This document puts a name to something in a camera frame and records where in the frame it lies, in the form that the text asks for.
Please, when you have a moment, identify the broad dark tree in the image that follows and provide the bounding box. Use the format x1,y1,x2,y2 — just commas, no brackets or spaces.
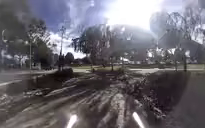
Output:
70,23,131,69

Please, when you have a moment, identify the dark mulch ground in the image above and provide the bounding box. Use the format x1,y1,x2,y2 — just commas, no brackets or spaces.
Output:
0,68,205,128

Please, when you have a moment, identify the pale concrete cross path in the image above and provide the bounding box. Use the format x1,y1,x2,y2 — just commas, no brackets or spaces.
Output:
71,67,205,75

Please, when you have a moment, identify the pole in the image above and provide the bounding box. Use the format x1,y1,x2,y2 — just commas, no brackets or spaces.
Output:
58,25,66,72

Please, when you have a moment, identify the robot's own part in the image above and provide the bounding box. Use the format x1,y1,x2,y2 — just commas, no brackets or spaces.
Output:
132,111,146,128
65,113,79,128

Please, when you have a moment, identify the tall dark tree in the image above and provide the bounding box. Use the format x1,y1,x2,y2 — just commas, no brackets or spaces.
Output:
24,18,54,69

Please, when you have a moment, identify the group of bare trees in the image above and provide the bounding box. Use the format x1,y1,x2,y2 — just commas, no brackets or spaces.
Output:
149,6,205,73

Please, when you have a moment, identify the green grass field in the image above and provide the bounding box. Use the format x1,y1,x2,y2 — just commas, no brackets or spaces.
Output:
69,63,205,71

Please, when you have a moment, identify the grey asphalt road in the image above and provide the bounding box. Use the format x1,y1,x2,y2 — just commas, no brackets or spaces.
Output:
0,69,59,90

